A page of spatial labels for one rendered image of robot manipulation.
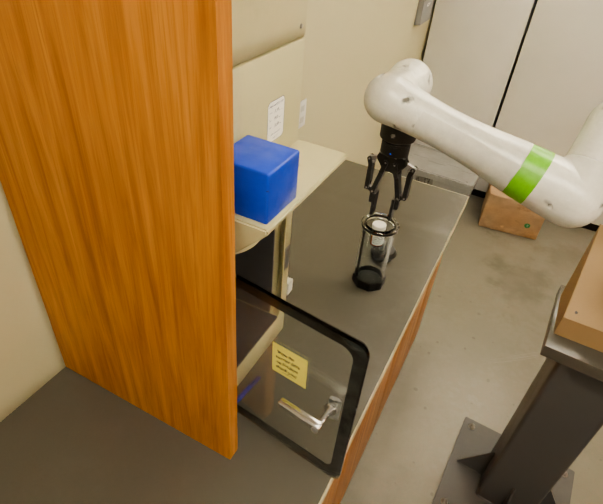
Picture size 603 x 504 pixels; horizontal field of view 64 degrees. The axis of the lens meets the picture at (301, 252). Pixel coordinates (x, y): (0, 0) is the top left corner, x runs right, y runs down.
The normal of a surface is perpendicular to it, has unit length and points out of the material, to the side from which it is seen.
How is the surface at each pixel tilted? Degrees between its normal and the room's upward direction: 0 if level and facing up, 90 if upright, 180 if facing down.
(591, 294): 49
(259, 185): 90
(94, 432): 0
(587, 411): 90
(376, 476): 0
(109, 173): 90
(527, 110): 90
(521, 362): 0
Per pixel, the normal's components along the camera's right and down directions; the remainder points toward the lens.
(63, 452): 0.07, -0.79
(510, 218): -0.39, 0.58
